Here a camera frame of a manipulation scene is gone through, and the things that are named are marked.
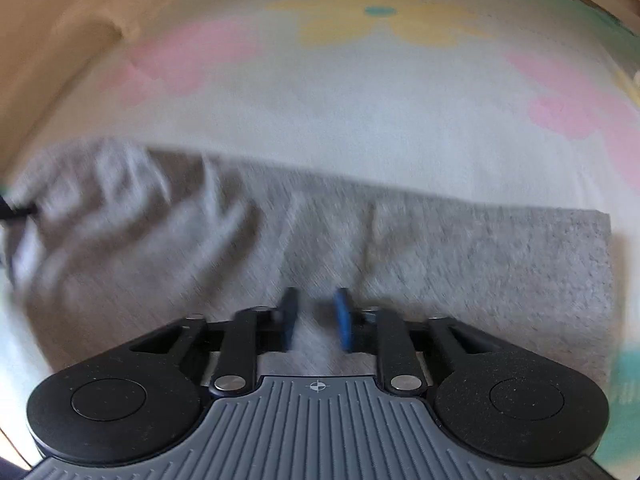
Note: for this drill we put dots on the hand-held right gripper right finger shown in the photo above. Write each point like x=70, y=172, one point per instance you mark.
x=343, y=320

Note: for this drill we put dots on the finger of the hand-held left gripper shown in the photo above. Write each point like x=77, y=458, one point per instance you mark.
x=15, y=211

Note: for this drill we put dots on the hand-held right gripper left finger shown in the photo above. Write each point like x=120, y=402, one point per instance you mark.
x=289, y=320

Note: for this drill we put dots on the grey pants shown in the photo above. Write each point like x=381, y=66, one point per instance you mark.
x=450, y=260

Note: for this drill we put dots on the floral bed sheet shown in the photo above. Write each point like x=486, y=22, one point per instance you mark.
x=350, y=110

